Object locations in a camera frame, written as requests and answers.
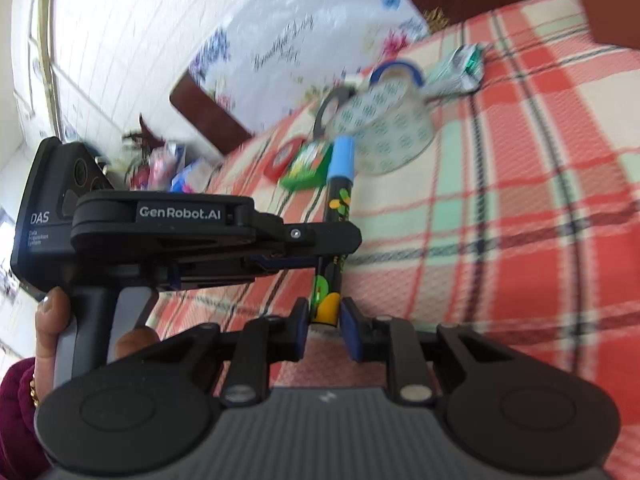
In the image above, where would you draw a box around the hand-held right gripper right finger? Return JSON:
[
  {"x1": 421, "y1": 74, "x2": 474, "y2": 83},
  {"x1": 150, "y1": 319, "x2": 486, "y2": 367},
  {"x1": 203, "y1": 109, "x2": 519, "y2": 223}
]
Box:
[{"x1": 339, "y1": 297, "x2": 522, "y2": 407}]

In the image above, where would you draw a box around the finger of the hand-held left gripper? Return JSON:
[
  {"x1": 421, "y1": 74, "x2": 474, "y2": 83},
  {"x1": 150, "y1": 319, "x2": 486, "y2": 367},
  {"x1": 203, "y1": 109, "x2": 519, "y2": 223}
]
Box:
[
  {"x1": 159, "y1": 254, "x2": 322, "y2": 293},
  {"x1": 250, "y1": 209, "x2": 363, "y2": 262}
]

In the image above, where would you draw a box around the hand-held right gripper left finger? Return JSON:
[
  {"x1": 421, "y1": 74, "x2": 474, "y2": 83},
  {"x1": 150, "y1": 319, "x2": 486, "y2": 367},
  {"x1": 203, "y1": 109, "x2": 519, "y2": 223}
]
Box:
[{"x1": 114, "y1": 297, "x2": 310, "y2": 407}]

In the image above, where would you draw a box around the black floral marker blue cap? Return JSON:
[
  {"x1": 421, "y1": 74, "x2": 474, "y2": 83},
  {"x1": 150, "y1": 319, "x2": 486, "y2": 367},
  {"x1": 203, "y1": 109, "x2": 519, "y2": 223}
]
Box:
[{"x1": 306, "y1": 135, "x2": 358, "y2": 330}]

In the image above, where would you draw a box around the person's left forearm maroon sleeve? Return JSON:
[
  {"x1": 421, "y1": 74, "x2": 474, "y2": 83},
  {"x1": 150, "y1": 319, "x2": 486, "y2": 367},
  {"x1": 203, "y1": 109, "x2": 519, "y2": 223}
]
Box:
[{"x1": 0, "y1": 357, "x2": 57, "y2": 480}]

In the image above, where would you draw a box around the person's left hand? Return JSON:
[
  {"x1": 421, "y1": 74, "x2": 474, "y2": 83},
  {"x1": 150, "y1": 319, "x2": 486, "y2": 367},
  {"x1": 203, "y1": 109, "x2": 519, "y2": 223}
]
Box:
[{"x1": 33, "y1": 287, "x2": 162, "y2": 392}]

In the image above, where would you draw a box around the green small box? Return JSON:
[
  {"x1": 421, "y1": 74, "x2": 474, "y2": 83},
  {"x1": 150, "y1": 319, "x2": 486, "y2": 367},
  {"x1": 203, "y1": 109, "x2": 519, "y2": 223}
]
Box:
[{"x1": 279, "y1": 140, "x2": 335, "y2": 192}]

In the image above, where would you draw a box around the red round object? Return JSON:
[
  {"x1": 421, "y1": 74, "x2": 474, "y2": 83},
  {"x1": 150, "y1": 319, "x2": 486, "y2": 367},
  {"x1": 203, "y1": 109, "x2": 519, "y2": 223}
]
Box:
[{"x1": 264, "y1": 136, "x2": 307, "y2": 182}]

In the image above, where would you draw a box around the blue white packet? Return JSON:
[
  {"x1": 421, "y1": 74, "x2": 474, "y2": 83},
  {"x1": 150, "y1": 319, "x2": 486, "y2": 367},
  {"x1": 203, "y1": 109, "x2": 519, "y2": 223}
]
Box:
[{"x1": 170, "y1": 159, "x2": 221, "y2": 194}]

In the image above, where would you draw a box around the blue tape roll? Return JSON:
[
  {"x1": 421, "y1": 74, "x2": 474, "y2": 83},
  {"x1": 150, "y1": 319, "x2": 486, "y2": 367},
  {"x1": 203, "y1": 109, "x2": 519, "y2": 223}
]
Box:
[{"x1": 368, "y1": 59, "x2": 427, "y2": 92}]

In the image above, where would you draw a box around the plaid blanket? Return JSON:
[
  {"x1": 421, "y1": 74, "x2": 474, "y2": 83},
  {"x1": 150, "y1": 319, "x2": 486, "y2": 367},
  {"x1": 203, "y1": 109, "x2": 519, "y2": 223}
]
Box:
[{"x1": 145, "y1": 0, "x2": 640, "y2": 421}]

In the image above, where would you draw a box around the white floral cloth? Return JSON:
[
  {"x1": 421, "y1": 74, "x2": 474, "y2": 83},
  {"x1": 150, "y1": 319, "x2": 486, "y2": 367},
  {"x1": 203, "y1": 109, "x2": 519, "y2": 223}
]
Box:
[{"x1": 188, "y1": 0, "x2": 434, "y2": 129}]

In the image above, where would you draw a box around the white green packet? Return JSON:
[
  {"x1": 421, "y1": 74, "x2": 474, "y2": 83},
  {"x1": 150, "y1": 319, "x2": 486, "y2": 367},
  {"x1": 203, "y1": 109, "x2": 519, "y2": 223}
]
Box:
[{"x1": 423, "y1": 43, "x2": 487, "y2": 98}]

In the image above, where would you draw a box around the patterned mug with blue handle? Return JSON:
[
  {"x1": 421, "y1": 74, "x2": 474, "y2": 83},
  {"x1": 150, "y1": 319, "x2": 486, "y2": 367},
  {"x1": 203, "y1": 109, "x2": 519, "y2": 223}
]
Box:
[{"x1": 330, "y1": 79, "x2": 437, "y2": 177}]

